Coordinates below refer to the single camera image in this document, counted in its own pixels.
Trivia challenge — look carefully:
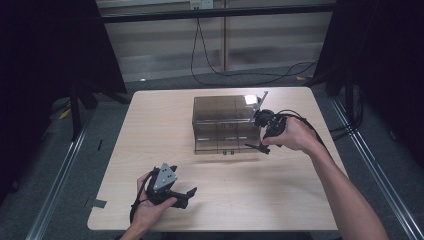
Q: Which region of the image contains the black curtain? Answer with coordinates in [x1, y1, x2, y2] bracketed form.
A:
[313, 0, 424, 168]
[0, 0, 128, 204]

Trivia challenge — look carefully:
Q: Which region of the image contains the light wooden post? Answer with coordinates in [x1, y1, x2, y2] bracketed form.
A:
[222, 0, 231, 72]

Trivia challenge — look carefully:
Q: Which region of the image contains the person's left hand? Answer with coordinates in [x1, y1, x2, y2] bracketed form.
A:
[133, 173, 178, 228]

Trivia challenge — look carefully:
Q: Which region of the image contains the black metal stand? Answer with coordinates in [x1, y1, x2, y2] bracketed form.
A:
[68, 81, 132, 142]

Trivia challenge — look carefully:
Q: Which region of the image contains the hand-held gripper cable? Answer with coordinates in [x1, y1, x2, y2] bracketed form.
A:
[129, 167, 158, 224]
[274, 109, 334, 161]

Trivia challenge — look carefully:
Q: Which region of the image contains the metal floor rail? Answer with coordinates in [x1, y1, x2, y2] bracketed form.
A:
[329, 96, 424, 240]
[24, 108, 98, 240]

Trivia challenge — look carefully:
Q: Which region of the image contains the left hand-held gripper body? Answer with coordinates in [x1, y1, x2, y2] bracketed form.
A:
[146, 162, 189, 209]

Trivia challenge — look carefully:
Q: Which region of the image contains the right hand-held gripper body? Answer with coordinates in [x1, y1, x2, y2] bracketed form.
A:
[253, 90, 288, 139]

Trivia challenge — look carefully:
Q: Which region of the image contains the long black floor cable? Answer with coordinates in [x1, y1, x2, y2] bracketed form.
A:
[190, 18, 318, 87]
[197, 18, 319, 78]

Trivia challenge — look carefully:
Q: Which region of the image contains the smoky transparent drawer box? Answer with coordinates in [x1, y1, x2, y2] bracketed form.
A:
[191, 94, 263, 143]

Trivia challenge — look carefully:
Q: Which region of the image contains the left hand-held gripper cable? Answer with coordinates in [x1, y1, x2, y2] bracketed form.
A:
[129, 167, 158, 224]

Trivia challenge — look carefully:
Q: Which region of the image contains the black horizontal bar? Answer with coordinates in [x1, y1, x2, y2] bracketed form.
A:
[99, 3, 336, 24]

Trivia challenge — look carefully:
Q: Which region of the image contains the short black cable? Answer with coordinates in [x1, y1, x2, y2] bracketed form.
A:
[329, 122, 355, 141]

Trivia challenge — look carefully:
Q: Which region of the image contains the person's right hand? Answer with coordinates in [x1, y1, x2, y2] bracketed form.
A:
[263, 118, 323, 156]

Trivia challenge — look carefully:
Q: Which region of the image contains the right hand-held gripper cable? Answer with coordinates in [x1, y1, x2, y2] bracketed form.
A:
[274, 109, 334, 161]

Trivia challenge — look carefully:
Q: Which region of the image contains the wide black tape piece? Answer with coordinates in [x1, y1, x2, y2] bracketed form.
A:
[83, 198, 108, 209]

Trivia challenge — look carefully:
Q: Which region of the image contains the white wall socket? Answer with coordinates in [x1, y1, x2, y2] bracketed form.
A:
[189, 0, 214, 10]

